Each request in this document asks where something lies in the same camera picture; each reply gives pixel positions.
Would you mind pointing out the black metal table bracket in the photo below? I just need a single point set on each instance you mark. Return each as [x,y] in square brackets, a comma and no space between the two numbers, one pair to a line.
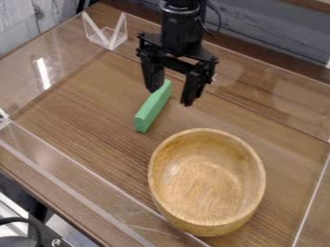
[51,239]

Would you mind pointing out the brown wooden bowl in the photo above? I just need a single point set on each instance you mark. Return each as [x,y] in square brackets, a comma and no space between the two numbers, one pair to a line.
[207,181]

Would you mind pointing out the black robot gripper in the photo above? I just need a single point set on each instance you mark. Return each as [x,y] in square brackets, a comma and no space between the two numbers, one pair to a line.
[175,49]

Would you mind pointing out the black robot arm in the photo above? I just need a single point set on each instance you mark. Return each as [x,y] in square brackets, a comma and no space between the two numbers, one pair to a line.
[182,3]

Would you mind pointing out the green rectangular block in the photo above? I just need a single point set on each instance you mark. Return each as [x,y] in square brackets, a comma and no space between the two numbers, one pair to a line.
[153,107]

